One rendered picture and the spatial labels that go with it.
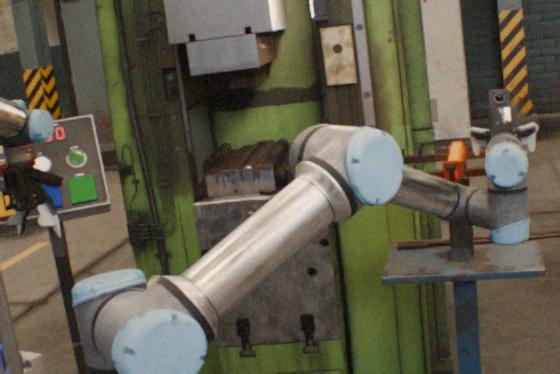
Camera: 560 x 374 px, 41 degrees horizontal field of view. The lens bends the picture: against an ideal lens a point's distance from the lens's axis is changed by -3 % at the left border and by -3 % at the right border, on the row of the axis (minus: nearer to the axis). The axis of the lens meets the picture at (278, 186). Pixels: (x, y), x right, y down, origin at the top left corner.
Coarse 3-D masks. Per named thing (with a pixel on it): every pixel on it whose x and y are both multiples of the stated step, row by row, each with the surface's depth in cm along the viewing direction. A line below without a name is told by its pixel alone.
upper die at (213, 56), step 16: (272, 32) 249; (192, 48) 216; (208, 48) 215; (224, 48) 215; (240, 48) 214; (256, 48) 214; (272, 48) 245; (192, 64) 217; (208, 64) 216; (224, 64) 216; (240, 64) 215; (256, 64) 215
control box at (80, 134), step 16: (64, 128) 217; (80, 128) 219; (48, 144) 215; (64, 144) 216; (80, 144) 217; (96, 144) 218; (0, 160) 210; (48, 160) 213; (64, 160) 214; (96, 160) 216; (0, 176) 208; (64, 176) 213; (80, 176) 214; (96, 176) 215; (64, 192) 211; (64, 208) 210; (80, 208) 211; (96, 208) 214; (0, 224) 204; (32, 224) 211
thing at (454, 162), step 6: (456, 144) 202; (462, 144) 205; (450, 150) 195; (456, 150) 194; (462, 150) 203; (450, 156) 188; (456, 156) 187; (450, 162) 176; (456, 162) 175; (444, 168) 178; (450, 168) 170; (456, 168) 169; (462, 168) 177; (444, 174) 178; (450, 174) 170; (456, 174) 178; (462, 174) 177; (450, 180) 170; (456, 180) 174
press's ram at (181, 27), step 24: (168, 0) 214; (192, 0) 213; (216, 0) 212; (240, 0) 211; (264, 0) 211; (168, 24) 215; (192, 24) 214; (216, 24) 214; (240, 24) 213; (264, 24) 212; (288, 24) 251
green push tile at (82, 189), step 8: (88, 176) 213; (72, 184) 212; (80, 184) 212; (88, 184) 213; (72, 192) 211; (80, 192) 211; (88, 192) 212; (96, 192) 212; (72, 200) 210; (80, 200) 211; (88, 200) 211
